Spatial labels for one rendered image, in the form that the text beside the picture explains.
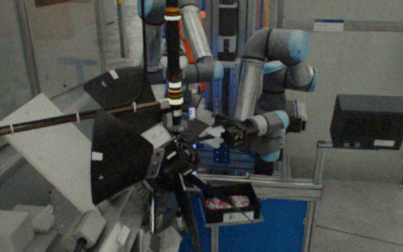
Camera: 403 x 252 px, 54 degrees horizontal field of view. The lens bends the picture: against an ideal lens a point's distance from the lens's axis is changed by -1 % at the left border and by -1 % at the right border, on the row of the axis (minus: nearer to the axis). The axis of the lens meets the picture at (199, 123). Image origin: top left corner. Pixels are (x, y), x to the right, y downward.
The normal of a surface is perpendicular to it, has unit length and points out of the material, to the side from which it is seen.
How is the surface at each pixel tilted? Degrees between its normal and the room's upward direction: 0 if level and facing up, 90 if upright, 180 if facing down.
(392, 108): 15
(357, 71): 90
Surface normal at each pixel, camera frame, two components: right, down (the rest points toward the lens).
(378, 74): -0.13, 0.41
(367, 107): -0.04, -0.78
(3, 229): -0.01, -0.91
